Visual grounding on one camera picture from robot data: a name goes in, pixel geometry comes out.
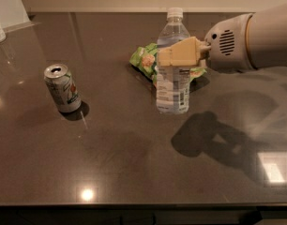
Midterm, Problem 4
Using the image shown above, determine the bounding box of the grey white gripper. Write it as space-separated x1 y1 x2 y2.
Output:
157 14 254 71

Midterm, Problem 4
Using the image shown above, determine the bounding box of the clear blue-label plastic bottle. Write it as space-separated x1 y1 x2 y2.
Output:
156 7 190 114

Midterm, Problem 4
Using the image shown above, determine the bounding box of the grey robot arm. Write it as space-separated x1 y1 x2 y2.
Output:
157 4 287 73

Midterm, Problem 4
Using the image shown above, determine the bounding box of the green snack bag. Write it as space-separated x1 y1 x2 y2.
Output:
129 43 206 86

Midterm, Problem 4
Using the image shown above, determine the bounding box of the green soda can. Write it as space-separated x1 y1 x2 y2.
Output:
44 64 82 113

